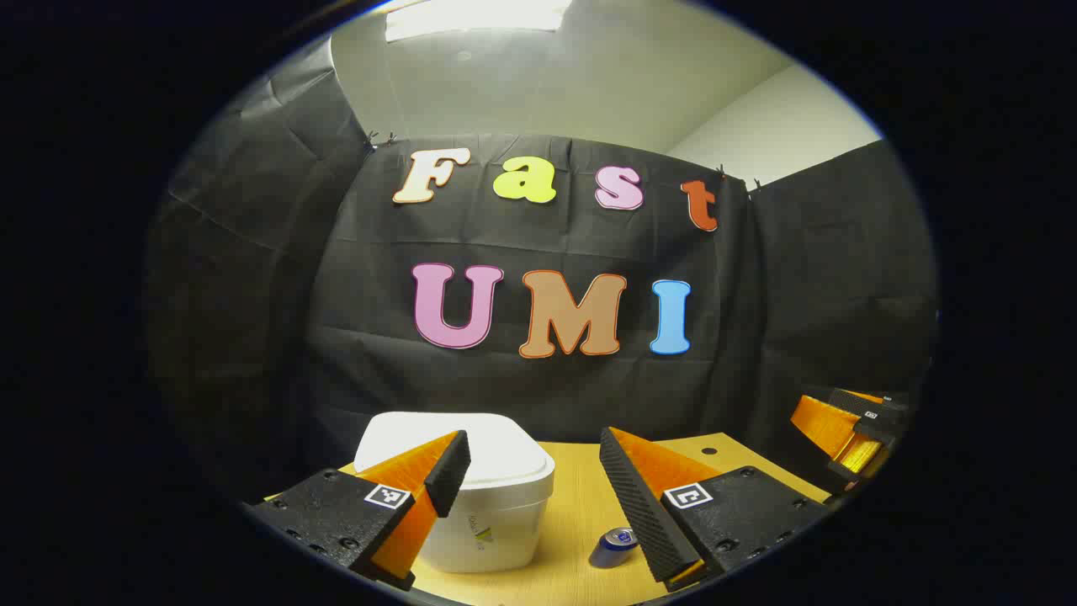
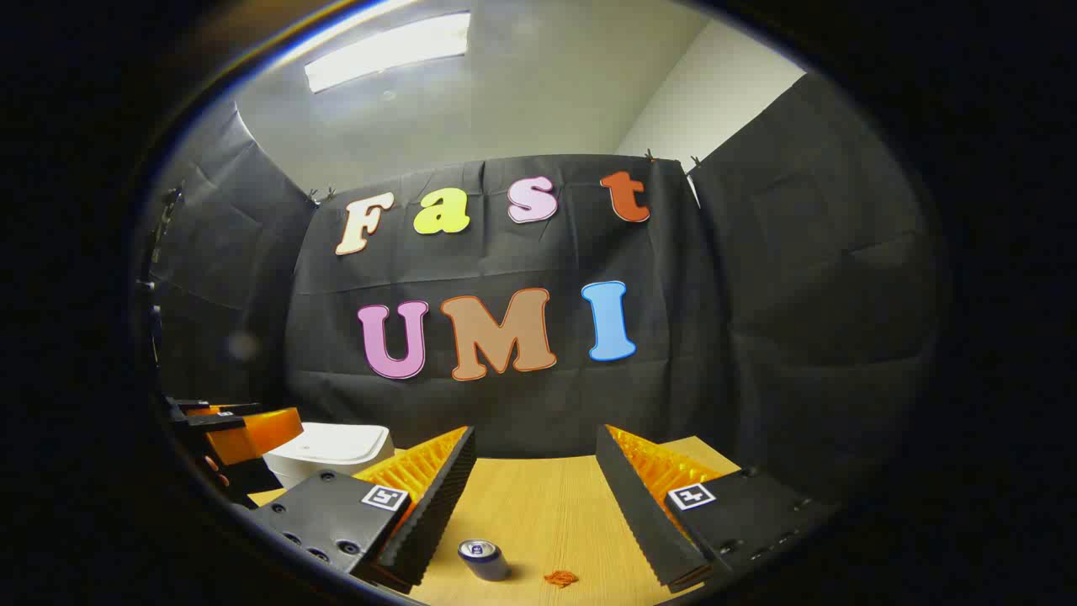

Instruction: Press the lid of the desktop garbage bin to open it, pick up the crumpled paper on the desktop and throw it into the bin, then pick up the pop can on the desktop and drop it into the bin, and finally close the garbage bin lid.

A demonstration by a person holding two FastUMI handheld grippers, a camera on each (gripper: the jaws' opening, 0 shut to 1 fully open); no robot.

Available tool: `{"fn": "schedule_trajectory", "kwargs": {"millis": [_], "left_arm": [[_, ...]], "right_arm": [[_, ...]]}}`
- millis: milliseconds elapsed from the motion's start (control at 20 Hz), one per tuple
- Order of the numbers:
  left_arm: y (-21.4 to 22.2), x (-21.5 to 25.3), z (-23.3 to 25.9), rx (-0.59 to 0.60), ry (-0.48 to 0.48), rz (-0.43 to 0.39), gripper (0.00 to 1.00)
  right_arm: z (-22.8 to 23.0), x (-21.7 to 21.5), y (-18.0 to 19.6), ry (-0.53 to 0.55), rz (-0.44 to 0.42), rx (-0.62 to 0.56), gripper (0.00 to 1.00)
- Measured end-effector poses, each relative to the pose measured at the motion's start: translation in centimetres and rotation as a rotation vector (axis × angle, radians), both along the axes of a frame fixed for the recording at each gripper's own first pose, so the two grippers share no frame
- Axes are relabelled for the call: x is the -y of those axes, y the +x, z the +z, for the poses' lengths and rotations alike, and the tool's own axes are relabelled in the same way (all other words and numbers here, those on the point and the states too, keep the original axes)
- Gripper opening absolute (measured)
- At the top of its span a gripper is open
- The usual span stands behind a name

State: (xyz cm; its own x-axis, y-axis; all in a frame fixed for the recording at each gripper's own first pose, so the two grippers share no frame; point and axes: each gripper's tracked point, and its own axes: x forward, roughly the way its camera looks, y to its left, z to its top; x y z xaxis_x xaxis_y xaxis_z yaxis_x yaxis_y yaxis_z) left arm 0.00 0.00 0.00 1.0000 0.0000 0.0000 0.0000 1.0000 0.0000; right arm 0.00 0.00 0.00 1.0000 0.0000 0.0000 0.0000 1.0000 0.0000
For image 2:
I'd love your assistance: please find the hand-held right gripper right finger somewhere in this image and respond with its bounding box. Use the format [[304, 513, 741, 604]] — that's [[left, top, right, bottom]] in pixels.
[[596, 423, 842, 594]]

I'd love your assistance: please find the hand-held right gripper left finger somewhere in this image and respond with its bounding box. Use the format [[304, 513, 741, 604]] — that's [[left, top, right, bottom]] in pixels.
[[251, 425, 477, 594]]

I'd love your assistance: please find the blue pop can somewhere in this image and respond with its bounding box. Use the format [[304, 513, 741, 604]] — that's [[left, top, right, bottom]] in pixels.
[[457, 539, 511, 582]]

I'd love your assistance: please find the white desktop garbage bin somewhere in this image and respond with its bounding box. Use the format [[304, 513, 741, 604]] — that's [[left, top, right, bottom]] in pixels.
[[263, 423, 396, 491]]

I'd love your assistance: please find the wooden desktop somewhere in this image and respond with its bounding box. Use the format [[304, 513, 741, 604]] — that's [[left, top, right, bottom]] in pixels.
[[248, 433, 741, 606]]

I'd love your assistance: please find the black backdrop cloth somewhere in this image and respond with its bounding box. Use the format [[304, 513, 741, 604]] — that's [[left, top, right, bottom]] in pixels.
[[135, 72, 952, 506]]

